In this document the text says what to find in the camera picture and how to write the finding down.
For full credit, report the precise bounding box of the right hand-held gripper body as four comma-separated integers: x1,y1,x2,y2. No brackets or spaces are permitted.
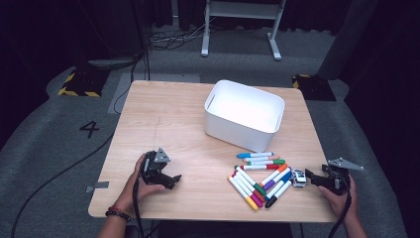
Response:
321,157,365,196

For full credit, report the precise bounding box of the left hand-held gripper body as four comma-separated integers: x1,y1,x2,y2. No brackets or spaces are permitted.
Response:
140,147,172,184

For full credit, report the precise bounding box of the white toy car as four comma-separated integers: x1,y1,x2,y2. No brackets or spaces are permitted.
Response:
290,168,308,188

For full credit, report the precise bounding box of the dark blue cap marker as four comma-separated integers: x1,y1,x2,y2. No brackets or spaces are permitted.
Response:
264,172,293,201

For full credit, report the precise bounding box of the orange cap marker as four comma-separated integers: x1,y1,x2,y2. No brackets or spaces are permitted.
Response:
259,163,289,187

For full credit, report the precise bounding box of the green cap marker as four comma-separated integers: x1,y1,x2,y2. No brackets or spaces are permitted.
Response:
246,159,286,167
235,166,267,196

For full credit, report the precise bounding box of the purple cap marker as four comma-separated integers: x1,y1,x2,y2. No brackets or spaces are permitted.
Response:
262,167,292,191

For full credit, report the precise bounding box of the pink cap marker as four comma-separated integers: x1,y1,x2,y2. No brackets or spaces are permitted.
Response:
243,156,281,163

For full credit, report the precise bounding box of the red cap marker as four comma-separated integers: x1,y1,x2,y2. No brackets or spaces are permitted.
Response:
234,164,281,171

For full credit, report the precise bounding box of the brown cap marker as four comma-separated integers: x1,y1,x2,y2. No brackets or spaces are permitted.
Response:
232,171,266,203

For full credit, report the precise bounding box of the magenta cap marker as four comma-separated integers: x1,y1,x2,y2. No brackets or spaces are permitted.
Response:
230,174,264,208

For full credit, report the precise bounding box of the yellow cap marker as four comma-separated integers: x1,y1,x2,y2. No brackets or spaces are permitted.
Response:
227,176,260,211

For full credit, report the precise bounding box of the light blue cap marker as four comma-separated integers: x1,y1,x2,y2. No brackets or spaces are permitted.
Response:
236,151,275,160

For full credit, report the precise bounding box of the white plastic bin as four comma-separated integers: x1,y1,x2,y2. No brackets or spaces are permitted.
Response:
203,78,286,153

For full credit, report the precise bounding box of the person's right hand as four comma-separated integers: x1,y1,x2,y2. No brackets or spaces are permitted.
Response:
317,176,361,226

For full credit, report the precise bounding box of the person's left hand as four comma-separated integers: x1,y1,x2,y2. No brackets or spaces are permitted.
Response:
113,154,165,213

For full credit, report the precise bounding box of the grey tape strip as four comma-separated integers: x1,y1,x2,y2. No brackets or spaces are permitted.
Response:
85,180,110,193

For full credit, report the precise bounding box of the black yellow striped base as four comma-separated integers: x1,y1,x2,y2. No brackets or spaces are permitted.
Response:
57,67,112,98
291,73,337,102

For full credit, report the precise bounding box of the grey flat stand base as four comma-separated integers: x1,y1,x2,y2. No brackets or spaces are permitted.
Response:
87,58,142,70

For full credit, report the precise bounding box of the black pole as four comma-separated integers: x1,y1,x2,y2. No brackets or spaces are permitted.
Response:
131,0,152,81

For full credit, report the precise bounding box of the grey fabric column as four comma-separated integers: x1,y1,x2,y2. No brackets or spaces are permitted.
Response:
317,0,379,80

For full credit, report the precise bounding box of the white metal stand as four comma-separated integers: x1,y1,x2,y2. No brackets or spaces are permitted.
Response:
200,0,287,61

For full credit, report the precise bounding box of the right hand-held gripper cable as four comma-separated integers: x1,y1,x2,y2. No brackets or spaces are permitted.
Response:
326,192,353,238

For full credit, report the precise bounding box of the hand-held gripper cable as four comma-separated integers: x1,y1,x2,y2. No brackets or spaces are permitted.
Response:
326,192,353,238
132,178,147,238

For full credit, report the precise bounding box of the left hand-held gripper cable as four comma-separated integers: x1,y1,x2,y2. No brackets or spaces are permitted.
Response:
132,178,147,238

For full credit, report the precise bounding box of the red cord bracelet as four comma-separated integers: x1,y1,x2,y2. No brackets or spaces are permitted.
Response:
108,205,132,214

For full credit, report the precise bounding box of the black bead bracelet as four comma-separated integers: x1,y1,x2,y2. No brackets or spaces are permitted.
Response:
104,209,133,223

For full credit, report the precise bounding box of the thin black floor cable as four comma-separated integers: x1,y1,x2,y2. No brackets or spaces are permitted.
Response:
113,53,148,115

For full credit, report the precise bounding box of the thick black floor cable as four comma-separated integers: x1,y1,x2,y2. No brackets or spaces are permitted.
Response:
10,132,116,238

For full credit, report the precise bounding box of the bundle of floor cables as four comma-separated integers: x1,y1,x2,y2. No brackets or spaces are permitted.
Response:
148,19,212,52

